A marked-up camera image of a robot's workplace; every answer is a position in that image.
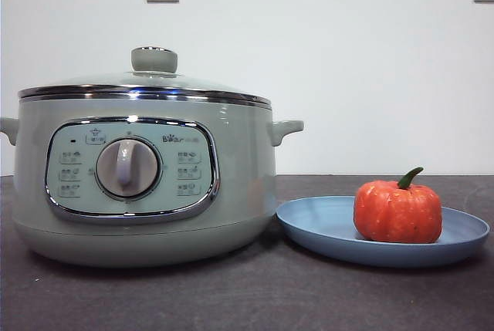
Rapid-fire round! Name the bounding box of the glass lid with green knob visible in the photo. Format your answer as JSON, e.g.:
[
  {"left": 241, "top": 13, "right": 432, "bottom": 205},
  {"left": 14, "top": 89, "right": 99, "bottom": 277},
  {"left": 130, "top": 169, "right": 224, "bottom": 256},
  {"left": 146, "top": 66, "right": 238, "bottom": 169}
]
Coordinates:
[{"left": 18, "top": 46, "right": 272, "bottom": 106}]

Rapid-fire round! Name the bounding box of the orange pumpkin with green stem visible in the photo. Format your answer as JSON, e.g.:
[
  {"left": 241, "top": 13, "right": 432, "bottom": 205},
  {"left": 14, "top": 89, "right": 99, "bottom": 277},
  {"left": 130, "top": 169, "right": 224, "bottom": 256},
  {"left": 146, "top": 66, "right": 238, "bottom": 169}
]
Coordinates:
[{"left": 354, "top": 167, "right": 443, "bottom": 244}]

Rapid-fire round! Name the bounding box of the pale green electric steamer pot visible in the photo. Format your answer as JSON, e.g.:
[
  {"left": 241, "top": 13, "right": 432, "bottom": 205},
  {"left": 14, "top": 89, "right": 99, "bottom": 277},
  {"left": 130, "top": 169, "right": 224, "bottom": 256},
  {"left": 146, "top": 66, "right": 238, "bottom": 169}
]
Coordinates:
[{"left": 0, "top": 91, "right": 305, "bottom": 269}]

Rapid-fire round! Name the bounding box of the blue round plate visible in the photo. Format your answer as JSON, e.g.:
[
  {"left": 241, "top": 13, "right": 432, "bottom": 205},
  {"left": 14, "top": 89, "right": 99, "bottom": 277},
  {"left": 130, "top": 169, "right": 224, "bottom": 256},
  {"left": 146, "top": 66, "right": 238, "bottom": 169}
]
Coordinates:
[{"left": 276, "top": 196, "right": 491, "bottom": 269}]

